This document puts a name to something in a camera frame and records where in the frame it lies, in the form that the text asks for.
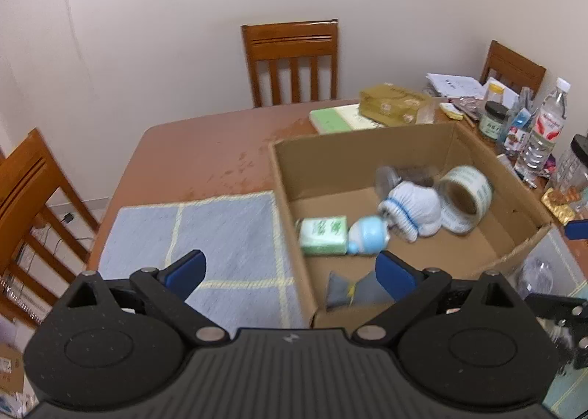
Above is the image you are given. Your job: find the white paper stack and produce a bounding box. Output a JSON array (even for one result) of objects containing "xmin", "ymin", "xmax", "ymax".
[{"xmin": 425, "ymin": 73, "xmax": 488, "ymax": 101}]

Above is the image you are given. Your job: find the clear water bottle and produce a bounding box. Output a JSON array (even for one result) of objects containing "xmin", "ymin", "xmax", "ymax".
[{"xmin": 514, "ymin": 76, "xmax": 571, "ymax": 178}]

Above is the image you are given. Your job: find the blue white penguin toy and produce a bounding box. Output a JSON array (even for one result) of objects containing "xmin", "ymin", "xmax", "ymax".
[{"xmin": 347, "ymin": 215, "xmax": 391, "ymax": 255}]

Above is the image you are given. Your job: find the clear tape roll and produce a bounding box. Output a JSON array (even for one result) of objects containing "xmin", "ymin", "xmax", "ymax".
[{"xmin": 434, "ymin": 165, "xmax": 494, "ymax": 234}]

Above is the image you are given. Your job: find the yellow tissue box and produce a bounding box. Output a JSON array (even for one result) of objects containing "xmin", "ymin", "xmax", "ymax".
[{"xmin": 358, "ymin": 83, "xmax": 433, "ymax": 127}]

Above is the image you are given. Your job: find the jar with brown contents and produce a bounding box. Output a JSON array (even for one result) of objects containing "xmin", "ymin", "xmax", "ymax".
[{"xmin": 376, "ymin": 164, "xmax": 437, "ymax": 197}]

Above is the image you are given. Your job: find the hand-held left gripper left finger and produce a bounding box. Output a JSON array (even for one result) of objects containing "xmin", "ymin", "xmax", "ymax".
[{"xmin": 48, "ymin": 250, "xmax": 228, "ymax": 346}]

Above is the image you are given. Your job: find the floor carton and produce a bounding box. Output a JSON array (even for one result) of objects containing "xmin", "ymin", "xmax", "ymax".
[{"xmin": 0, "ymin": 343, "xmax": 26, "ymax": 406}]

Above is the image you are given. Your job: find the brown cardboard box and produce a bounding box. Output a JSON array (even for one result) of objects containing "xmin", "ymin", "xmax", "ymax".
[{"xmin": 268, "ymin": 121, "xmax": 554, "ymax": 330}]

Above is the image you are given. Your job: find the green soap packet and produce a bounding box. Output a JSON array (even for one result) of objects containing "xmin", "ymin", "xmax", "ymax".
[{"xmin": 298, "ymin": 216, "xmax": 348, "ymax": 257}]

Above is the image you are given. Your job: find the wooden chair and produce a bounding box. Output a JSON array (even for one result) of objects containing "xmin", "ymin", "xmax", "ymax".
[
  {"xmin": 480, "ymin": 40, "xmax": 547, "ymax": 100},
  {"xmin": 0, "ymin": 127, "xmax": 102, "ymax": 328},
  {"xmin": 241, "ymin": 19, "xmax": 340, "ymax": 108}
]

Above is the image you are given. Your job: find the large black-lid plastic jar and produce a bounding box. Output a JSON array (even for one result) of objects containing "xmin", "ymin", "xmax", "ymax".
[{"xmin": 542, "ymin": 134, "xmax": 588, "ymax": 223}]

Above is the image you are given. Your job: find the blue green checked towel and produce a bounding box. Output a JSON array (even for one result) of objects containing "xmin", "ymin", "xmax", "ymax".
[{"xmin": 98, "ymin": 191, "xmax": 588, "ymax": 419}]

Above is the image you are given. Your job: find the small dark-lid glass jar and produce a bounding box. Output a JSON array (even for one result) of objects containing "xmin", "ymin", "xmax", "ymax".
[{"xmin": 479, "ymin": 100, "xmax": 509, "ymax": 143}]

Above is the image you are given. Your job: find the white sock bundle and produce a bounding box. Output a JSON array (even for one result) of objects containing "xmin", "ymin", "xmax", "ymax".
[{"xmin": 377, "ymin": 181, "xmax": 442, "ymax": 243}]

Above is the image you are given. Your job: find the green book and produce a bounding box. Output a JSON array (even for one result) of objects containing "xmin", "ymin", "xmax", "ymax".
[{"xmin": 309, "ymin": 104, "xmax": 387, "ymax": 135}]

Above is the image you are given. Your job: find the clear plastic cup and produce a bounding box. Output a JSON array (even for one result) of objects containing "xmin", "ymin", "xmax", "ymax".
[{"xmin": 517, "ymin": 258, "xmax": 554, "ymax": 300}]

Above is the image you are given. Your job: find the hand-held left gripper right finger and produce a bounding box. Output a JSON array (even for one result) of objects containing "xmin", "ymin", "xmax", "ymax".
[{"xmin": 351, "ymin": 250, "xmax": 536, "ymax": 348}]

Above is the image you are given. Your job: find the small blue cap bottle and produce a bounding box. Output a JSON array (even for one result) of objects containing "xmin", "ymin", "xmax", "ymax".
[{"xmin": 504, "ymin": 107, "xmax": 533, "ymax": 158}]

